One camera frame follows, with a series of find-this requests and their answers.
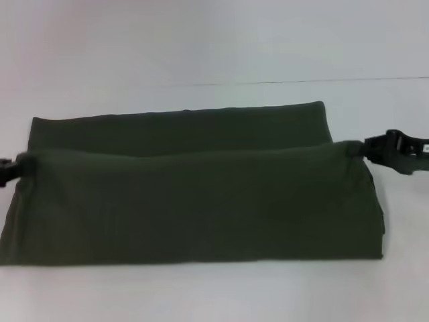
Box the dark green FREE t-shirt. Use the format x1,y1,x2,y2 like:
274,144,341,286
0,100,386,268

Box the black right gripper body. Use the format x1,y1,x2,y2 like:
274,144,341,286
401,136,429,162

